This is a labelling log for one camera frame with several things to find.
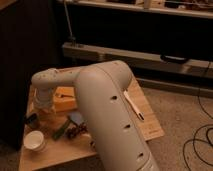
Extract blue sponge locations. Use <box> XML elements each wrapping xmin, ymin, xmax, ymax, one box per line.
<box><xmin>69</xmin><ymin>112</ymin><xmax>84</xmax><ymax>125</ymax></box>

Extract green cucumber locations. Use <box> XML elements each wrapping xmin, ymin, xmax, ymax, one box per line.
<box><xmin>52</xmin><ymin>120</ymin><xmax>70</xmax><ymax>140</ymax></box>

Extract white paper cup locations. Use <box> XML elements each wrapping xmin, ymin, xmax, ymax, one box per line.
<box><xmin>23</xmin><ymin>130</ymin><xmax>46</xmax><ymax>151</ymax></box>

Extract fork in tray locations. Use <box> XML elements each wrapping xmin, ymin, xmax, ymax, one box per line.
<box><xmin>55</xmin><ymin>93</ymin><xmax>74</xmax><ymax>98</ymax></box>

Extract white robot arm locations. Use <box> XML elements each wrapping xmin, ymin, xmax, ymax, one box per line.
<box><xmin>31</xmin><ymin>60</ymin><xmax>160</xmax><ymax>171</ymax></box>

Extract metal cup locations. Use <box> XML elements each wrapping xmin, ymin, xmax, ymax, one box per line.
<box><xmin>25</xmin><ymin>113</ymin><xmax>40</xmax><ymax>129</ymax></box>

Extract black handle on shelf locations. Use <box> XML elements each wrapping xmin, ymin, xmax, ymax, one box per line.
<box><xmin>160</xmin><ymin>55</ymin><xmax>189</xmax><ymax>64</ymax></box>

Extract grey metal shelf beam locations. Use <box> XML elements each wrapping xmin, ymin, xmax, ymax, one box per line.
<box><xmin>62</xmin><ymin>42</ymin><xmax>213</xmax><ymax>79</ymax></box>

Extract wooden table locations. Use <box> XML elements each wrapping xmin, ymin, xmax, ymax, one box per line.
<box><xmin>19</xmin><ymin>78</ymin><xmax>164</xmax><ymax>171</ymax></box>

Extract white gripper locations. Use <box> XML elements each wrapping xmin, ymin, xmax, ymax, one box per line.
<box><xmin>34</xmin><ymin>102</ymin><xmax>56</xmax><ymax>122</ymax></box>

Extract black cables on floor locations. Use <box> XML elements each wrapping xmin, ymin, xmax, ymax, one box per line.
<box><xmin>182</xmin><ymin>61</ymin><xmax>213</xmax><ymax>171</ymax></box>

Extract bunch of red grapes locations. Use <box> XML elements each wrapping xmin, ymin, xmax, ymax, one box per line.
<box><xmin>66</xmin><ymin>124</ymin><xmax>87</xmax><ymax>139</ymax></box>

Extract white handled utensil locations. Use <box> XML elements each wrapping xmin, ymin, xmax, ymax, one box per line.
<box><xmin>123</xmin><ymin>91</ymin><xmax>144</xmax><ymax>121</ymax></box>

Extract upper shelf with clutter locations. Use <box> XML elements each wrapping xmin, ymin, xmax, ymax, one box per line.
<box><xmin>56</xmin><ymin>0</ymin><xmax>213</xmax><ymax>19</ymax></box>

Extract yellow plastic tray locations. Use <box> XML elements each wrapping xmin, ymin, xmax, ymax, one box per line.
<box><xmin>32</xmin><ymin>85</ymin><xmax>80</xmax><ymax>115</ymax></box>

